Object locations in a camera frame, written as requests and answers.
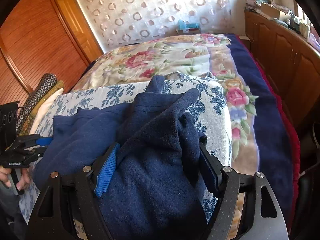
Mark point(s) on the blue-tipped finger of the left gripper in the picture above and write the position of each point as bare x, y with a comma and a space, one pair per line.
44, 141

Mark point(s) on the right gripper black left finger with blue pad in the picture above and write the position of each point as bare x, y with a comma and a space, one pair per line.
52, 216

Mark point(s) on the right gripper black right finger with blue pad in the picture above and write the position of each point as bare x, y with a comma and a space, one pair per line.
261, 217

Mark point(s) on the navy blue fleece garment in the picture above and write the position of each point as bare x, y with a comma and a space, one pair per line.
156, 189

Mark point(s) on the person's left hand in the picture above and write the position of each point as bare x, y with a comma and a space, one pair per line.
23, 182

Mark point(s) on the yellow patterned folded cloth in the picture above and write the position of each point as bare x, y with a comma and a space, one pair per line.
34, 118

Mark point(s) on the black circle-patterned folded cloth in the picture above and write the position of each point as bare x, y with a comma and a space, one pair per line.
47, 82

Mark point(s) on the colourful floral navy-edged blanket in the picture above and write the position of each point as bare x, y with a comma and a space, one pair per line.
237, 109

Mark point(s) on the wooden louvred wardrobe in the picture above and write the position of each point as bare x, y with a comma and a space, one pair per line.
39, 37

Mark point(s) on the blue floral white bedsheet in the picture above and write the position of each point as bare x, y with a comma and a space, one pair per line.
154, 190

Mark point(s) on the sheer circle-patterned curtain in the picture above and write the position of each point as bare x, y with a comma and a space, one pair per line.
121, 22

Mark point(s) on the long wooden sideboard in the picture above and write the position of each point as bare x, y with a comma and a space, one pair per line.
291, 66

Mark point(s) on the turquoise item by curtain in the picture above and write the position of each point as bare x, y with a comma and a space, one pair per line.
185, 28

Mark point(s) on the cardboard box on sideboard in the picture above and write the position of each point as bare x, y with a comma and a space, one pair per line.
273, 12

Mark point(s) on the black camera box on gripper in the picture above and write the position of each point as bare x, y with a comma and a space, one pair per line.
8, 119

